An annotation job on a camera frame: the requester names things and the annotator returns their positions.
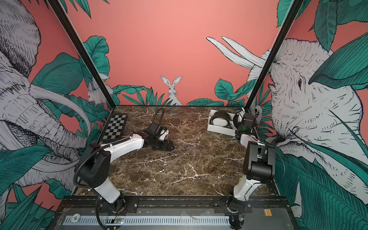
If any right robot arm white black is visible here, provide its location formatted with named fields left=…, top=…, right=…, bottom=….
left=233, top=112, right=276, bottom=201

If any black white checkerboard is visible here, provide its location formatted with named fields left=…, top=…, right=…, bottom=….
left=101, top=114, right=127, bottom=143

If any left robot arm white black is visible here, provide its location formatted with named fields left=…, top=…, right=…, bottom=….
left=73, top=123, right=174, bottom=204

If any white slotted cable duct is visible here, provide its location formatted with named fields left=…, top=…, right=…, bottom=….
left=62, top=216, right=230, bottom=226

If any left black frame post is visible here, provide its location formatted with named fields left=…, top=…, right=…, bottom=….
left=48, top=0, right=116, bottom=110

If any orange label sticker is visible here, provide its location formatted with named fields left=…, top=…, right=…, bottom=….
left=264, top=209, right=272, bottom=217

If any white foam storage box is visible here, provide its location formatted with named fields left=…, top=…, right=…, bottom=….
left=207, top=109, right=243, bottom=137

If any long black belt s-curved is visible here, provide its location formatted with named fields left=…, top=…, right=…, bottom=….
left=209, top=111, right=232, bottom=128

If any black frame post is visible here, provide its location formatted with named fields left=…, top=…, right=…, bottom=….
left=244, top=0, right=303, bottom=112
left=48, top=0, right=116, bottom=110

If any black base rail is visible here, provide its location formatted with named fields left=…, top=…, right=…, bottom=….
left=60, top=196, right=288, bottom=214

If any black belt long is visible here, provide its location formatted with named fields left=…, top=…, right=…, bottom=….
left=233, top=112, right=244, bottom=129

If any right black frame post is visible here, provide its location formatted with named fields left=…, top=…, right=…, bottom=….
left=244, top=0, right=303, bottom=112

